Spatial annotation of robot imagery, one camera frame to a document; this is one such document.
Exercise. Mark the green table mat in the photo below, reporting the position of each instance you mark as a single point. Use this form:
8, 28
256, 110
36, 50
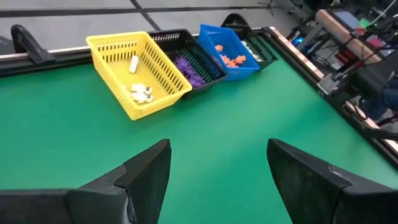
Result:
248, 124

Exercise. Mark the orange foam skeleton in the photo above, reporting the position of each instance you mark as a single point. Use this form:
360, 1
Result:
219, 48
240, 59
231, 64
225, 59

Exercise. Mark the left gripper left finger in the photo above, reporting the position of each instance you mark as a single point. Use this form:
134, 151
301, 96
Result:
146, 180

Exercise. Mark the wooden side table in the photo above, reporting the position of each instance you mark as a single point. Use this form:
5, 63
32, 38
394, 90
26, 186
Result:
342, 31

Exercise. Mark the black plastic basket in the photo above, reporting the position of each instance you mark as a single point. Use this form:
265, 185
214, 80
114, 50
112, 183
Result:
265, 54
174, 35

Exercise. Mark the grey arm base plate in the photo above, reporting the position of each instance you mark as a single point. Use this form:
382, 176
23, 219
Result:
328, 84

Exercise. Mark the yellow plastic basket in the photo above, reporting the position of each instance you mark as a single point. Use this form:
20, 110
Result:
124, 74

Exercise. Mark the blue plastic basket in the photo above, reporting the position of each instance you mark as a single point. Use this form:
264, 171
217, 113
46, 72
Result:
241, 73

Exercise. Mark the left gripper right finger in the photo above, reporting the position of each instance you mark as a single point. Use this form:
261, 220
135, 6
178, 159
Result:
304, 186

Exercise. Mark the purple plastic spider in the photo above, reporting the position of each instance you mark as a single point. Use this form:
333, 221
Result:
192, 76
186, 70
198, 82
180, 62

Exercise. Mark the white foam skeleton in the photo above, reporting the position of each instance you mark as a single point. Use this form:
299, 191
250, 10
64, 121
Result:
140, 88
141, 98
133, 63

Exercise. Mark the black clamp on table edge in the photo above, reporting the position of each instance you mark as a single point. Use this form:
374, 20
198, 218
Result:
26, 43

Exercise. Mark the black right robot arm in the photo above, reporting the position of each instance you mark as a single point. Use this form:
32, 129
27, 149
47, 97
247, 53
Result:
373, 77

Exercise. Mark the person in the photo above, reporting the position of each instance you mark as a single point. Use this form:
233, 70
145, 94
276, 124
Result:
382, 104

